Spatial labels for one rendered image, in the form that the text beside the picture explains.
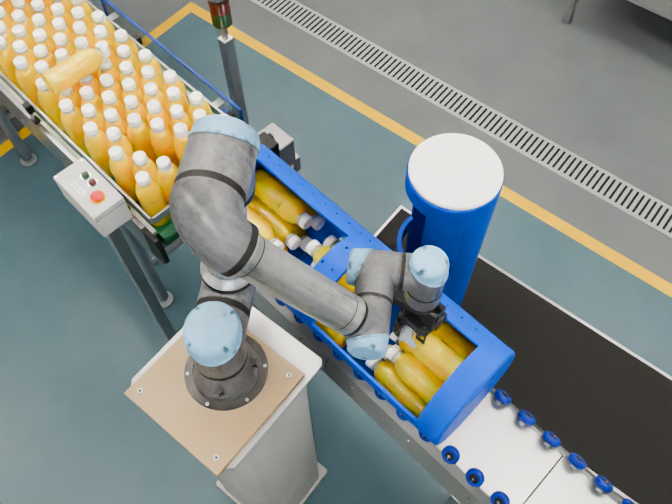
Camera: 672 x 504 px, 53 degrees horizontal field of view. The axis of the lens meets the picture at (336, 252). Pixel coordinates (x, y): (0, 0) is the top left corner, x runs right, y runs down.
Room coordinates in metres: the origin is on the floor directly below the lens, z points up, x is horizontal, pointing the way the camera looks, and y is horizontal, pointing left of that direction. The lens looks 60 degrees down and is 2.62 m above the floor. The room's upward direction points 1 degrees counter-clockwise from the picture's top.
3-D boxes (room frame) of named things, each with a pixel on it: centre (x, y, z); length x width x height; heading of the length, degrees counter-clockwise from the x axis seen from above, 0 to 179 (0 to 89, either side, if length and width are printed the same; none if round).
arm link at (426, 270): (0.62, -0.17, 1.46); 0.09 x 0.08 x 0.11; 82
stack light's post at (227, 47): (1.68, 0.34, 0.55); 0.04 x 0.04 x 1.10; 44
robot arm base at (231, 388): (0.54, 0.25, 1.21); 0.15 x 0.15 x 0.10
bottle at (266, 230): (0.97, 0.23, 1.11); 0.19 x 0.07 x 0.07; 44
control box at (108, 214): (1.10, 0.69, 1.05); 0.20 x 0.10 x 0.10; 44
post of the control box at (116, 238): (1.10, 0.69, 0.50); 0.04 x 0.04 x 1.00; 44
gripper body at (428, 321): (0.61, -0.18, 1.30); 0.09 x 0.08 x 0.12; 44
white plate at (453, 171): (1.19, -0.35, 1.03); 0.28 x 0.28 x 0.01
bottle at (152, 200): (1.13, 0.54, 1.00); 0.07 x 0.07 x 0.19
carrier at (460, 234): (1.19, -0.35, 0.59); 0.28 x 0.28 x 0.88
